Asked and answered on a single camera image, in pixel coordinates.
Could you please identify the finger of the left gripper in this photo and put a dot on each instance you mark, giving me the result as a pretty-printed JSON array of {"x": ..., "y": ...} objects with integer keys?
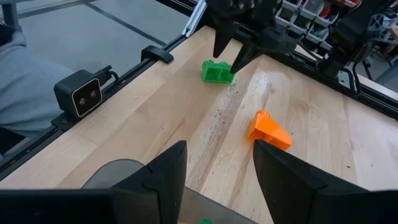
[
  {"x": 267, "y": 42},
  {"x": 222, "y": 34}
]

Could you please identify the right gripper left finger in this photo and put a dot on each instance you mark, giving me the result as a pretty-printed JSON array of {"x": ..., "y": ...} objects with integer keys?
[{"x": 149, "y": 199}]

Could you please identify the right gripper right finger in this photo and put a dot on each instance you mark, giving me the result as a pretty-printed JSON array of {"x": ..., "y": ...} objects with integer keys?
[{"x": 298, "y": 199}]

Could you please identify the green notched block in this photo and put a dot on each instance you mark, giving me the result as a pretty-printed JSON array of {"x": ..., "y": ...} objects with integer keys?
[{"x": 217, "y": 73}]

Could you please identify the green toy brick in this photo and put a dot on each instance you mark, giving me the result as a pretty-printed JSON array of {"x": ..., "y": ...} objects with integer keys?
[{"x": 205, "y": 221}]

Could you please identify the silver aluminium bar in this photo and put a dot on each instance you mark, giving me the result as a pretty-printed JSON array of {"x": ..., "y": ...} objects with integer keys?
[{"x": 194, "y": 18}]

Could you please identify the smoky transparent tray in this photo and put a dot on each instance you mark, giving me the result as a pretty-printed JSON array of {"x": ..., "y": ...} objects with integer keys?
[{"x": 115, "y": 174}]

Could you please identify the grey parts drawer cabinet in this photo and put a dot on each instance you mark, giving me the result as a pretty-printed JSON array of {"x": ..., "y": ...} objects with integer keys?
[{"x": 311, "y": 15}]

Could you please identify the orange peg block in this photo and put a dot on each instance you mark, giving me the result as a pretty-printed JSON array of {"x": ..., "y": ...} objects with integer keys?
[{"x": 269, "y": 130}]

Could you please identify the person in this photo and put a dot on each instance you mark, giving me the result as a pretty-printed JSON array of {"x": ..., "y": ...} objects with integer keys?
[{"x": 25, "y": 84}]

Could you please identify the black table frame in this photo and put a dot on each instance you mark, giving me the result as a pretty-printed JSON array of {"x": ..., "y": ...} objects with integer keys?
[{"x": 157, "y": 53}]

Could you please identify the silver camera box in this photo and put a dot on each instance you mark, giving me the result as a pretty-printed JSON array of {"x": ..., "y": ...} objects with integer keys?
[{"x": 79, "y": 93}]

